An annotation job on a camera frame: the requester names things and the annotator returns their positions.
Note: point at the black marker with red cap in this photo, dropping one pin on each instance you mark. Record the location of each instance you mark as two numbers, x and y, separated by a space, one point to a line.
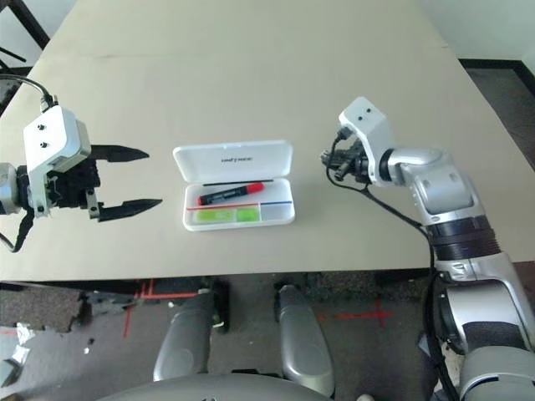
225 195

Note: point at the black tripod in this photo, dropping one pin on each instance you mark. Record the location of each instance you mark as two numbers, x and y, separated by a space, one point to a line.
12 54

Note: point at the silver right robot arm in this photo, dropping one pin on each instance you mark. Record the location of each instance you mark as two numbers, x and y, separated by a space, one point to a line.
443 188

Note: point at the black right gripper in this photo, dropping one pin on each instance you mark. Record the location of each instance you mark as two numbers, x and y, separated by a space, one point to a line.
361 163

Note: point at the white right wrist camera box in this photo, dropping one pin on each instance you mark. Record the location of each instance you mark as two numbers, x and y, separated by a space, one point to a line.
368 121

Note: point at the white crumpled paper scrap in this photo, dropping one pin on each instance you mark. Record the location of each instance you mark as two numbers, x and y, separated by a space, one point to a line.
20 354

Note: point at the green white glue stick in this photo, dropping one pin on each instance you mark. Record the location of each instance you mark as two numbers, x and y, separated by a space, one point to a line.
217 215

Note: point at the silver robot left leg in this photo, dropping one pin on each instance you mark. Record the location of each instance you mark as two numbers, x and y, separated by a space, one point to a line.
184 334

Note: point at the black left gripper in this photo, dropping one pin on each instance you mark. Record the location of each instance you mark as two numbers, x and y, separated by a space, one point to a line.
73 186

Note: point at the dark speckled floor mat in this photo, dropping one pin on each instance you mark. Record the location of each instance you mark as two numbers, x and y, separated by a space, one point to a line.
42 309
334 288

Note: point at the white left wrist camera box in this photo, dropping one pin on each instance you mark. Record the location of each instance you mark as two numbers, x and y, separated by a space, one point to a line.
50 133

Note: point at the black metal table frame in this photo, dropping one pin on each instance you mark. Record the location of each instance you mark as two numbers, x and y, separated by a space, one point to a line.
35 25

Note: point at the silver robot right leg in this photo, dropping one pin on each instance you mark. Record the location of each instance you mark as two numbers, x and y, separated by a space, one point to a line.
301 342

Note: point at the black stand foot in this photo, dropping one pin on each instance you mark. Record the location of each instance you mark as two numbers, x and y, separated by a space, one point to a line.
223 305
277 305

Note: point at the white plastic pencil case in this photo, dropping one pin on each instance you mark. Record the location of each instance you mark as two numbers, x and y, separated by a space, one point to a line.
234 160

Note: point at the silver robot leg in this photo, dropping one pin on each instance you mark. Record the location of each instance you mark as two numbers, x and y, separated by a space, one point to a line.
184 334
301 342

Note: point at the red floor tape lines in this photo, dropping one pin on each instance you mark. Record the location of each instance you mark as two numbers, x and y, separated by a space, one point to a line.
146 294

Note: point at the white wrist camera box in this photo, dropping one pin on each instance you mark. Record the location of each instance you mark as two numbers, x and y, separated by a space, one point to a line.
50 133
368 121

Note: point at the grey robot torso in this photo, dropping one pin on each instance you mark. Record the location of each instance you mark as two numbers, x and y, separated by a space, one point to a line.
209 388

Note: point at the red floor tape cross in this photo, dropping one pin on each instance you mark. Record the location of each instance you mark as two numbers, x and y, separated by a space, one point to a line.
380 314

